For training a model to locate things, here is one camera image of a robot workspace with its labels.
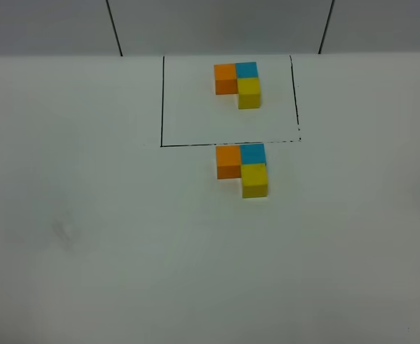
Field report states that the yellow template block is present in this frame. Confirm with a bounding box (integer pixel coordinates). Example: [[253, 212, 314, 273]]
[[237, 77, 262, 110]]

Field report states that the orange template block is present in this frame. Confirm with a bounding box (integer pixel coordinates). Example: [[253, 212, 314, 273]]
[[214, 64, 238, 95]]

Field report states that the blue template block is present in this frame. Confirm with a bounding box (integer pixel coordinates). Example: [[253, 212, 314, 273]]
[[235, 62, 259, 79]]

